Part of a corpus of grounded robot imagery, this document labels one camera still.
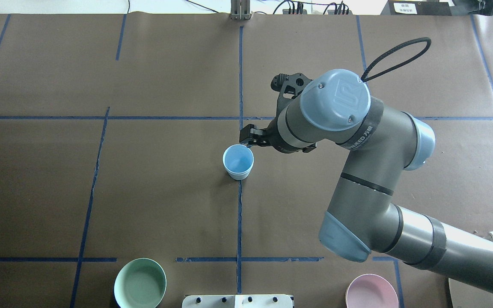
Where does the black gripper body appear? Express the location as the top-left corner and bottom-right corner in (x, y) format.
(253, 126), (317, 154)

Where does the light blue cup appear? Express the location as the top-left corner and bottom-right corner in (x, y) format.
(222, 144), (254, 180)

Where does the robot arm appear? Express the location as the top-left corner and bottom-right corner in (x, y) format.
(239, 69), (493, 294)

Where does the green bowl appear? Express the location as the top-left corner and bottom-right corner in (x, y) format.
(113, 258), (167, 308)

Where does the pink bowl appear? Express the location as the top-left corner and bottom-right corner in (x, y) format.
(345, 274), (400, 308)

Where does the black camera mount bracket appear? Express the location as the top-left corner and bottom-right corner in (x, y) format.
(270, 73), (312, 117)

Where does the aluminium frame post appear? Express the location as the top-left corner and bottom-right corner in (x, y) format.
(229, 0), (252, 20)

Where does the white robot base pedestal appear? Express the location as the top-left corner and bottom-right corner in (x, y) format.
(182, 294), (295, 308)

